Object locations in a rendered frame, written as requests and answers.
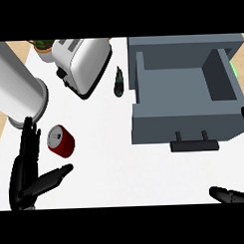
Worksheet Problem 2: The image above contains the potted green plant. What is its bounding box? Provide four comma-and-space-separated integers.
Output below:
28, 40, 57, 65

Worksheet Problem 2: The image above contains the large silver cylinder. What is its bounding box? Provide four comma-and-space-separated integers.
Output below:
0, 40, 51, 130

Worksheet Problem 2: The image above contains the dark drawer handle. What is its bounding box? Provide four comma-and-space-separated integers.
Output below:
169, 128, 221, 153

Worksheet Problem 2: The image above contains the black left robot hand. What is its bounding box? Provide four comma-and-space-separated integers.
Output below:
5, 115, 77, 212

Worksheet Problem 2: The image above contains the white toaster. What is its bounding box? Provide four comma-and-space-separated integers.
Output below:
51, 38, 115, 102

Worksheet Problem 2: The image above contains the grey drawer cabinet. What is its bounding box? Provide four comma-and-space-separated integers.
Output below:
126, 33, 244, 92

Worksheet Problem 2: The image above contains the grey open drawer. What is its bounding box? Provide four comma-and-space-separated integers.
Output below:
127, 47, 244, 145

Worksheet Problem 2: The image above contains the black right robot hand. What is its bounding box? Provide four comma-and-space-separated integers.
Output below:
205, 106, 244, 204

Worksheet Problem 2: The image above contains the red can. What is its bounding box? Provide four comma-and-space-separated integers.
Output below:
46, 123, 77, 159

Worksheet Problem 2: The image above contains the dark green eggplant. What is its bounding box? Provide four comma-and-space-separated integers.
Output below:
113, 65, 126, 99

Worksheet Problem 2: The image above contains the green object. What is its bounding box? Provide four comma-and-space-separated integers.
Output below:
229, 59, 240, 81

